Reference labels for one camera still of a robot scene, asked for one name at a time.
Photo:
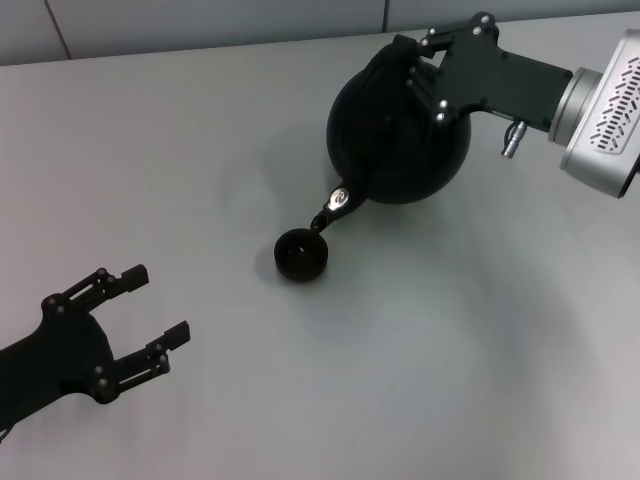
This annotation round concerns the black round teapot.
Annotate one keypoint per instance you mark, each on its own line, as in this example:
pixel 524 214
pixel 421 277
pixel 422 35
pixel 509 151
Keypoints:
pixel 390 160

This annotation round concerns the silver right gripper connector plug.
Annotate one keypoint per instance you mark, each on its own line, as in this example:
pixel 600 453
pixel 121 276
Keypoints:
pixel 512 142

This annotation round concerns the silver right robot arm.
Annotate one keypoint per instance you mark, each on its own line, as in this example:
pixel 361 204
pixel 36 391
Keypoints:
pixel 605 115

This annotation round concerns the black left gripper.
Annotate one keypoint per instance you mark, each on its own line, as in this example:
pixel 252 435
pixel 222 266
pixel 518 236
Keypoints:
pixel 65 355

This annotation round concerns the small black teacup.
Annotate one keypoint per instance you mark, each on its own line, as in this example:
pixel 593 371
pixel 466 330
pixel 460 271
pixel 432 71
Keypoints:
pixel 301 257

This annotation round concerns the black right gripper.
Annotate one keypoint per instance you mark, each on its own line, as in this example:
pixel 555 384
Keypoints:
pixel 500 80

